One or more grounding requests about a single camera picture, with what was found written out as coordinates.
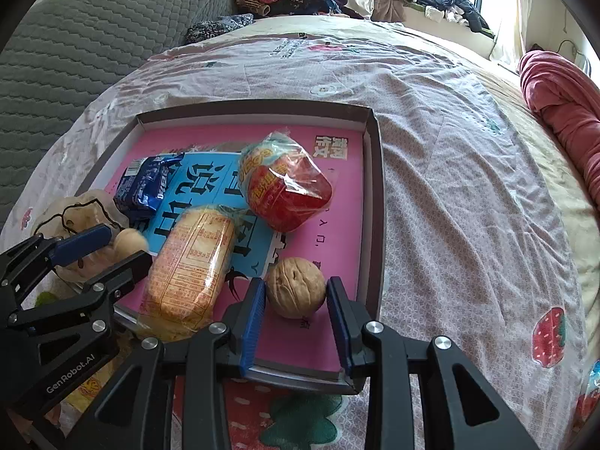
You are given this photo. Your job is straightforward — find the shallow grey cardboard box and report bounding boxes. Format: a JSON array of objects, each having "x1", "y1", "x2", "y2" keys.
[{"x1": 77, "y1": 100, "x2": 387, "y2": 397}]

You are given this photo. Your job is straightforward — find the strawberry print bed sheet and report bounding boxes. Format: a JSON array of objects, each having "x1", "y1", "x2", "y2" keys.
[{"x1": 0, "y1": 14, "x2": 600, "y2": 450}]

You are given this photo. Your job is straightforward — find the yellow cracker packet red label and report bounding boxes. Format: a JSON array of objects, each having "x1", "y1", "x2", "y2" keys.
[{"x1": 58, "y1": 368, "x2": 111, "y2": 416}]

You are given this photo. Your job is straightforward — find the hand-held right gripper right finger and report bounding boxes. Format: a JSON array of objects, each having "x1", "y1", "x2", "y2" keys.
[{"x1": 327, "y1": 276, "x2": 540, "y2": 450}]

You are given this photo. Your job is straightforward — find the brown wrinkled walnut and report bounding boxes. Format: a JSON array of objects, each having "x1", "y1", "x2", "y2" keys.
[{"x1": 265, "y1": 256, "x2": 327, "y2": 320}]

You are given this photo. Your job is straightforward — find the dark floral cushion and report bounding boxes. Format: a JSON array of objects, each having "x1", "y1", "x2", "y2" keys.
[{"x1": 185, "y1": 13, "x2": 256, "y2": 45}]

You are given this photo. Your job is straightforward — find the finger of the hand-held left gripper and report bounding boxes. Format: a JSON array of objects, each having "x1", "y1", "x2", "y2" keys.
[
  {"x1": 8, "y1": 250, "x2": 154, "y2": 335},
  {"x1": 0, "y1": 224, "x2": 114, "y2": 292}
]

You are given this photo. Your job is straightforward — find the cream scrunchie with black trim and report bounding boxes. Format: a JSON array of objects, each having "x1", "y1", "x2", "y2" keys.
[{"x1": 30, "y1": 190, "x2": 129, "y2": 284}]

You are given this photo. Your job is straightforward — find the pink blanket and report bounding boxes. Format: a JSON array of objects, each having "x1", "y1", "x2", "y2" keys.
[{"x1": 518, "y1": 49, "x2": 600, "y2": 207}]

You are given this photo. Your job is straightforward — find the light smooth walnut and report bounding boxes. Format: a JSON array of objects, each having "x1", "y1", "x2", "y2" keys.
[{"x1": 114, "y1": 227, "x2": 150, "y2": 256}]

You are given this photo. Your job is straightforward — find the grey quilted headboard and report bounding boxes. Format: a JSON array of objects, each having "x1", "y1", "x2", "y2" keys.
[{"x1": 0, "y1": 0, "x2": 235, "y2": 230}]

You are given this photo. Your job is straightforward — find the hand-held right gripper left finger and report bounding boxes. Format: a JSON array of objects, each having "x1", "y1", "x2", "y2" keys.
[{"x1": 94, "y1": 277, "x2": 268, "y2": 450}]

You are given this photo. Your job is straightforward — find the tan folded towel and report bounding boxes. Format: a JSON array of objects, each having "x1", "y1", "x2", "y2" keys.
[{"x1": 372, "y1": 0, "x2": 406, "y2": 23}]

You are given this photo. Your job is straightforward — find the small colourful snack packet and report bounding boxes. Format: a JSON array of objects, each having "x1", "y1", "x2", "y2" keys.
[{"x1": 574, "y1": 361, "x2": 600, "y2": 432}]

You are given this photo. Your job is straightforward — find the blue snack packet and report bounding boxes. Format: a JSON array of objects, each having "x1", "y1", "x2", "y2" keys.
[{"x1": 112, "y1": 152, "x2": 186, "y2": 219}]

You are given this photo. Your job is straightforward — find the red round snack packet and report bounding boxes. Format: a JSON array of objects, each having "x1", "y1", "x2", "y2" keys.
[{"x1": 238, "y1": 126, "x2": 335, "y2": 234}]

